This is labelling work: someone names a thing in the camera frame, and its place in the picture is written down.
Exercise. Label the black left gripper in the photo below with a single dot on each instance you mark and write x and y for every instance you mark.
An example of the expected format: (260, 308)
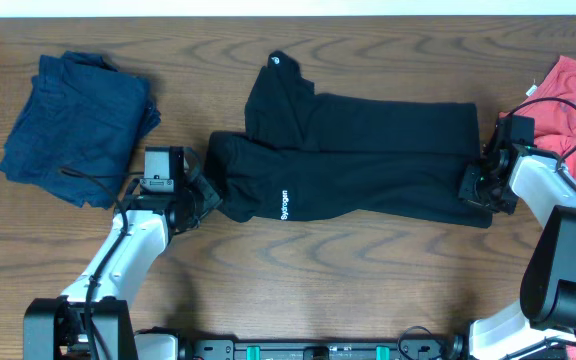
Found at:
(211, 199)

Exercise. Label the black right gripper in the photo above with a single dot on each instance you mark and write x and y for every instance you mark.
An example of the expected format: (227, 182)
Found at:
(471, 173)

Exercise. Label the black t-shirt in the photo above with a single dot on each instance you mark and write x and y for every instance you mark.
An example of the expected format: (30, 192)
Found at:
(305, 155)

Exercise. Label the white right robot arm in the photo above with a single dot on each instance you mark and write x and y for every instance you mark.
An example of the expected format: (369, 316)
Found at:
(544, 316)

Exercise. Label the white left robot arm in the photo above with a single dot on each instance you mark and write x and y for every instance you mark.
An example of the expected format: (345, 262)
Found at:
(90, 319)

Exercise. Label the folded navy blue garment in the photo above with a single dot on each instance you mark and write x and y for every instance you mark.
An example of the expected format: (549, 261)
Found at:
(75, 135)

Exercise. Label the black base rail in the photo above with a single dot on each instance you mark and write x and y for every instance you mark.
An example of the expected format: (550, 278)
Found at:
(318, 350)

